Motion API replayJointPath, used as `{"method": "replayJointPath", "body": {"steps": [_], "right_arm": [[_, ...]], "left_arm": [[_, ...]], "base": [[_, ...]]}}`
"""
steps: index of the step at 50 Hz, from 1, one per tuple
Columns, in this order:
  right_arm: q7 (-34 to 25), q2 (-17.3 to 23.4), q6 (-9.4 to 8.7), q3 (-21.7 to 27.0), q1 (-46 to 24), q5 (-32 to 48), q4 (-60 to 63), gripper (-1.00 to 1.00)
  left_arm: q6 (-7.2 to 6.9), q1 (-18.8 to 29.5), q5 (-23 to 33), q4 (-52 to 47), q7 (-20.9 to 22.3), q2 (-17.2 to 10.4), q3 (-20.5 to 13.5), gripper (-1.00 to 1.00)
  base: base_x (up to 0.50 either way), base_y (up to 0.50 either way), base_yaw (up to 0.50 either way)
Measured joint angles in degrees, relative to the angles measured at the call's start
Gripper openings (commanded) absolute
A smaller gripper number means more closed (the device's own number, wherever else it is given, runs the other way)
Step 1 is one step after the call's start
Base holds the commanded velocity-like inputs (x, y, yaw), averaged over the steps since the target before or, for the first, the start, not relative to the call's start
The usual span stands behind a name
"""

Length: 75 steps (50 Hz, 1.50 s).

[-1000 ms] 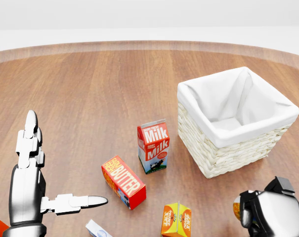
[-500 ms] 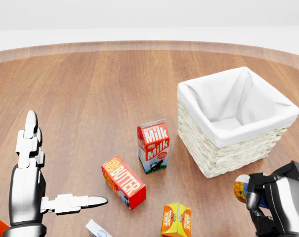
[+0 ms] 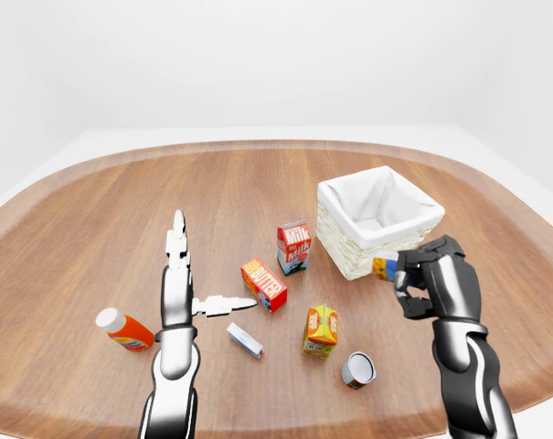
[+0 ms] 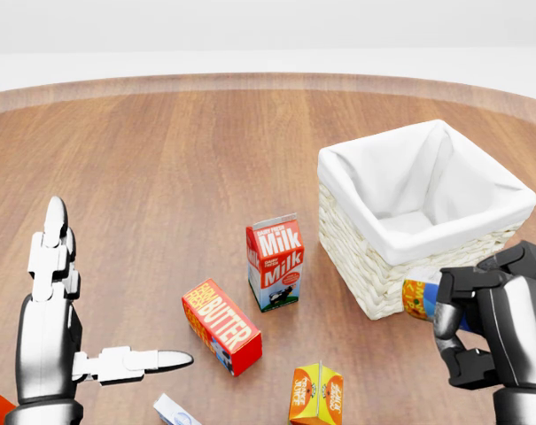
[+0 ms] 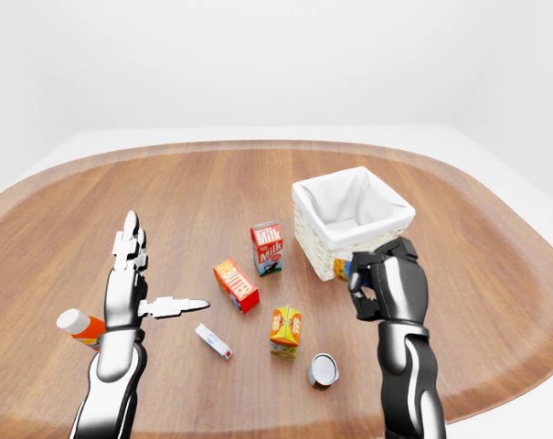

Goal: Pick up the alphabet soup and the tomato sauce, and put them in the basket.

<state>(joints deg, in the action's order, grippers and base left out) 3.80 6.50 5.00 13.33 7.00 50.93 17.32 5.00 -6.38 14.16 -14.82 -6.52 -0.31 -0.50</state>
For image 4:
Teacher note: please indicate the white blue box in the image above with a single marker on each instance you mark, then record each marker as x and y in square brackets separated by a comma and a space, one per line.
[172, 414]

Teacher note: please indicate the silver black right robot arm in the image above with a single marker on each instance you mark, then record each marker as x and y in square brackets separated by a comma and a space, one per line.
[522, 405]

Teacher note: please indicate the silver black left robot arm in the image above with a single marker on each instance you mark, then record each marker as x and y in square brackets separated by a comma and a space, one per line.
[44, 414]

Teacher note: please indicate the orange blue printed tin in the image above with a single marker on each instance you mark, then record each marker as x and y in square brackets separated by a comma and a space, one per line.
[420, 299]

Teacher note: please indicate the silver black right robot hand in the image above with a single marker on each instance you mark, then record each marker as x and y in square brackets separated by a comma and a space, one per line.
[511, 319]

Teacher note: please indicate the orange juice carton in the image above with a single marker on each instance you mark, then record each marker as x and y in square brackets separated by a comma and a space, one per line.
[316, 394]

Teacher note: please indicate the red white milk carton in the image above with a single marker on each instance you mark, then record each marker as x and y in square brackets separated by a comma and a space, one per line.
[276, 265]

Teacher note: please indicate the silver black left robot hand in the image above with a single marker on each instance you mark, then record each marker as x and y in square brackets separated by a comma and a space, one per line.
[46, 336]

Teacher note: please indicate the white woven lined basket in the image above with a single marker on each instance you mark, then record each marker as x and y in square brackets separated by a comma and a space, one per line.
[420, 212]

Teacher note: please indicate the red butter box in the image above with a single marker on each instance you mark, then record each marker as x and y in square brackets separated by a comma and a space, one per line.
[223, 327]

